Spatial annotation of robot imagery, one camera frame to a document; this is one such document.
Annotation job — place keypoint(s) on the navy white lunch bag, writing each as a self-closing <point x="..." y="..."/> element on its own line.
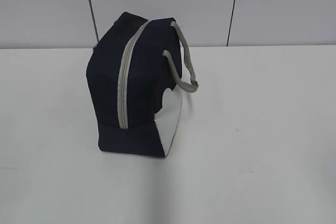
<point x="136" y="76"/>

